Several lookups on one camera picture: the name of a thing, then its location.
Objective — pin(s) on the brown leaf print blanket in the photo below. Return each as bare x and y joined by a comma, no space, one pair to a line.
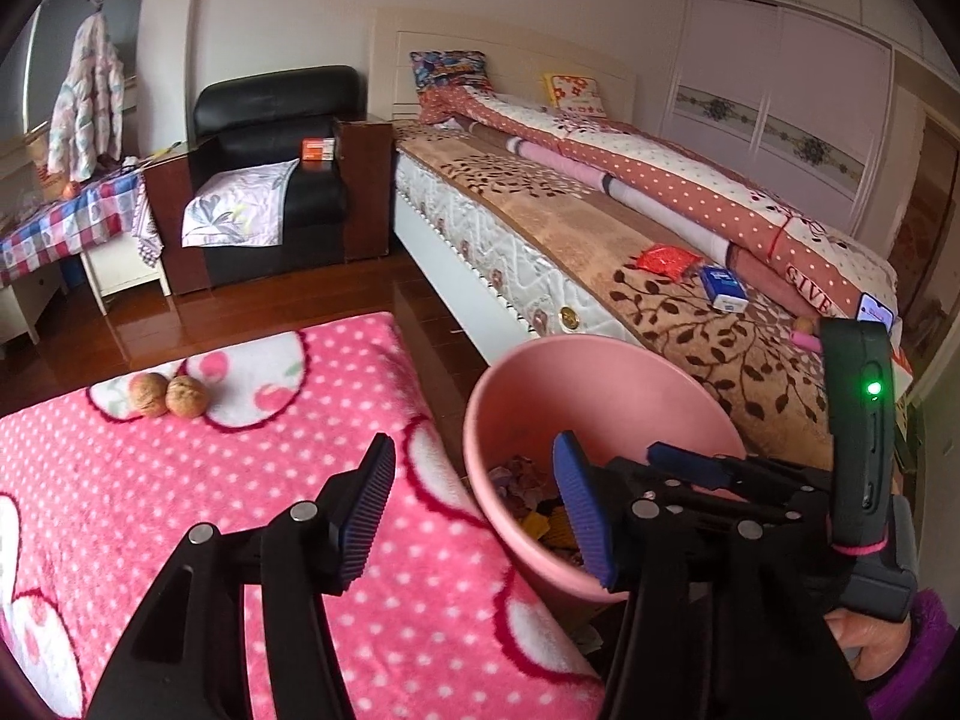
562,217

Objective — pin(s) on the yellow floral pillow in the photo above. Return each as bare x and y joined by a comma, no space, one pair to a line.
574,88

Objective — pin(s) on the red packet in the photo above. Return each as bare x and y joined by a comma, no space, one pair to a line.
664,259

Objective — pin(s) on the white desk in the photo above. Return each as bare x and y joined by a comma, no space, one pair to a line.
120,270

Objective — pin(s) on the black leather armchair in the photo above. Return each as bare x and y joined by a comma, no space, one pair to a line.
270,112

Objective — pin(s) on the small orange box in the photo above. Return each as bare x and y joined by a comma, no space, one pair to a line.
319,148

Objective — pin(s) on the smartphone with lit screen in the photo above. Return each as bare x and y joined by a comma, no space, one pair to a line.
874,311

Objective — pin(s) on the cartoon print pillow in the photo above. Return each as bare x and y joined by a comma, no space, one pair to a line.
450,69

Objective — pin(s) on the brown walnut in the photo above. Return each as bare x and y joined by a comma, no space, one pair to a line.
148,394
186,396

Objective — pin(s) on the pink wardrobe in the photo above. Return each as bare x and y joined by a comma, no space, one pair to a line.
787,90

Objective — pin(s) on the floral white pillow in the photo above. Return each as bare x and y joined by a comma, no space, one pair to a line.
236,206

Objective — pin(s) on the blue white box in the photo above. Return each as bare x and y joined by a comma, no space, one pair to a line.
724,289

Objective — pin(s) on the pastel padded jacket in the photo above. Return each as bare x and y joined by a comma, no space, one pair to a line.
82,112

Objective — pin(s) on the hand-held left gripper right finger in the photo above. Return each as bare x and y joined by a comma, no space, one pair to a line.
585,517

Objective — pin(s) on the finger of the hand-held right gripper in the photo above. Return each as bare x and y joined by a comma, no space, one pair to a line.
787,514
682,463

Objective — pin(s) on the brown paper bag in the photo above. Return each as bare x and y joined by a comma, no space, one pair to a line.
45,161

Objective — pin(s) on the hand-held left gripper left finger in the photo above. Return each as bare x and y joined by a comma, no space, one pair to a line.
367,517

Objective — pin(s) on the pink polka dot blanket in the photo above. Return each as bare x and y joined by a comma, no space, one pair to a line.
225,480

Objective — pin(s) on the person's right hand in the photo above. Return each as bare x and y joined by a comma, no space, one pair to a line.
862,637

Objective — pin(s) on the pink plastic bucket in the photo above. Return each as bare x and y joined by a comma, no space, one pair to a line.
495,420

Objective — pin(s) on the patterned hanging cloth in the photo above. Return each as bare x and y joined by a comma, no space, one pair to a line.
148,229

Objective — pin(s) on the person's right forearm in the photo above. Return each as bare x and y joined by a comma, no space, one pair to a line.
926,660

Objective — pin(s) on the white bed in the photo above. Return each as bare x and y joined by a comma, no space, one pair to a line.
480,240

